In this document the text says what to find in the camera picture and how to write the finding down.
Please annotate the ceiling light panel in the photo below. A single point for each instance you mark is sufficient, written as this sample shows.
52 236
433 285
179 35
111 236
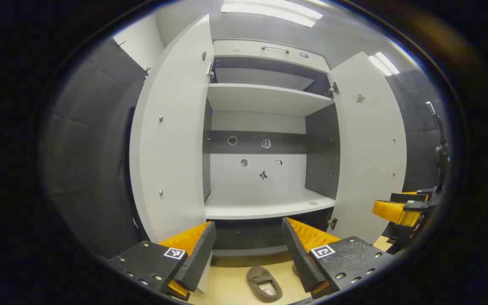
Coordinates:
383 63

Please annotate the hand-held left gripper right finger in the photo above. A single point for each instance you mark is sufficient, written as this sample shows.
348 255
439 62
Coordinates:
301 258

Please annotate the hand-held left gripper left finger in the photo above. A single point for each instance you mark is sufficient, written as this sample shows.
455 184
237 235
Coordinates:
197 258

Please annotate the grey cabinet door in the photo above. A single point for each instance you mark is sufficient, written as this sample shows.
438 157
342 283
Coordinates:
367 161
172 148

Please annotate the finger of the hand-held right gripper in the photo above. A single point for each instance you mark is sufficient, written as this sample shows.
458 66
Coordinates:
409 197
396 212

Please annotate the grey cabinet shelf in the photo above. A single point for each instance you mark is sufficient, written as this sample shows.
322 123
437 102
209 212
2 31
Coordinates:
265 99

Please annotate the metal door hinge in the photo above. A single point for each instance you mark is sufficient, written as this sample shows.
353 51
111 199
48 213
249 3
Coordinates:
334 89
211 73
333 223

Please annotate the black backdrop cloth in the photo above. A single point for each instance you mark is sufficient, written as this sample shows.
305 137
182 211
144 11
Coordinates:
417 140
83 148

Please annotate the grey shoe cabinet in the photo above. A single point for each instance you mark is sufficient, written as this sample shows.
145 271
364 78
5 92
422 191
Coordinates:
265 207

